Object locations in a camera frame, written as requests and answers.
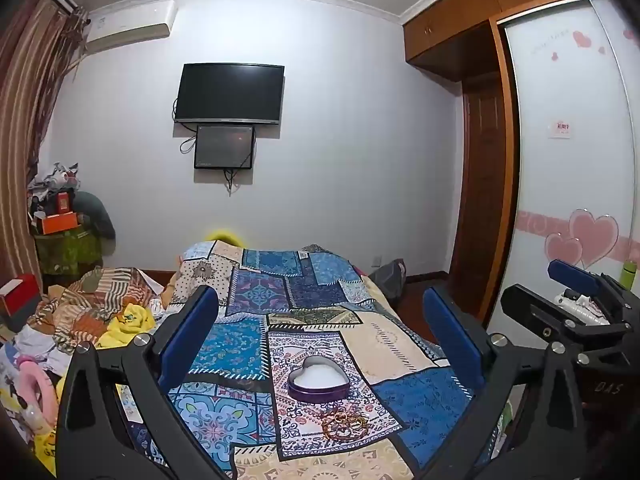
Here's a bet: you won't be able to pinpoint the small black wall monitor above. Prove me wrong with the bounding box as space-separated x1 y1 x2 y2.
194 124 257 170

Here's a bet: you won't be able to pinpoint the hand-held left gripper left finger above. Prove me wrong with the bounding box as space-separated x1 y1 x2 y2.
54 285 236 480

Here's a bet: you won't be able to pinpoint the yellow plastic object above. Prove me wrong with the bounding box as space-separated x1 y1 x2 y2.
206 228 244 247

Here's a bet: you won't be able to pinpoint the orange box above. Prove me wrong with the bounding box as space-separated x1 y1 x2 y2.
42 212 78 235

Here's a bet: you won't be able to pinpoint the yellow printed fabric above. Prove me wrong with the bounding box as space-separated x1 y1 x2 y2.
0 350 66 476

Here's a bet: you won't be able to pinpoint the yellow cloth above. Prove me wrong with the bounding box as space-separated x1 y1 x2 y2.
97 302 156 348

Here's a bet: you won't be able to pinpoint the green cloth-covered stand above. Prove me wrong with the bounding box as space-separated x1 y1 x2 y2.
32 227 103 276

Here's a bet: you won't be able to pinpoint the white air conditioner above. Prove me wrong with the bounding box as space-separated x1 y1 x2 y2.
82 0 178 53

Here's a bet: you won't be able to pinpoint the blue patchwork blanket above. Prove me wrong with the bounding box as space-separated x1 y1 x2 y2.
117 241 501 480

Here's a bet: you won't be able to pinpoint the brown striped curtain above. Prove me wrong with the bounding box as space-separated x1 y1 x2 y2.
0 0 86 291

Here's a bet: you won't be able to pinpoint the wooden wardrobe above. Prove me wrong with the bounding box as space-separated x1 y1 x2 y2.
400 0 616 326

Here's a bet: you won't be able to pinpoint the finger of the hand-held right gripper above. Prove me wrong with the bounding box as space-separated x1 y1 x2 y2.
547 259 640 321
500 284 632 351

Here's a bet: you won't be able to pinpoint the white sliding wardrobe door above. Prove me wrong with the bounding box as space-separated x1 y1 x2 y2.
487 0 640 341

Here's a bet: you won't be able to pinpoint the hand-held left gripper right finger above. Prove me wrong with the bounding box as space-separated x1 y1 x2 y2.
415 287 586 480

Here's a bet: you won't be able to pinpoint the pile of gold bracelets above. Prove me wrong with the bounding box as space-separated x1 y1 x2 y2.
320 406 371 442

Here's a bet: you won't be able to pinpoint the pink ring toy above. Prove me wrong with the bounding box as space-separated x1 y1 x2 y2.
15 360 56 431

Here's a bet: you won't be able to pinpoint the orange striped cloth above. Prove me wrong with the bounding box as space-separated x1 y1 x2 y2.
42 266 161 351

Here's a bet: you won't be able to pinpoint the purple heart-shaped tin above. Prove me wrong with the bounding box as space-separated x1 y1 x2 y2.
287 355 349 403

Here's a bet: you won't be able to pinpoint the pile of crumpled bags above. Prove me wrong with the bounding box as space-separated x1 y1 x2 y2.
27 162 81 206

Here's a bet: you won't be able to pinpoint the white clothes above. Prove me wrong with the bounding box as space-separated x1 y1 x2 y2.
15 327 66 376

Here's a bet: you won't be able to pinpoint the black wall television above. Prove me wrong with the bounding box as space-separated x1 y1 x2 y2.
176 62 286 125

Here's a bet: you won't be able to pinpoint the red and white box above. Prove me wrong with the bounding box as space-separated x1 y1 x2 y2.
0 275 42 317

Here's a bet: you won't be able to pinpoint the pink heart decal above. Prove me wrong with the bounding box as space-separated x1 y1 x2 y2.
517 208 640 268

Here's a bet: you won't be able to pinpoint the brown wooden door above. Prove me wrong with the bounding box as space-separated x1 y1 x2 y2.
450 77 506 311

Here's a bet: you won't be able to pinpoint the grey bag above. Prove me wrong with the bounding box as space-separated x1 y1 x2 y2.
370 258 407 303

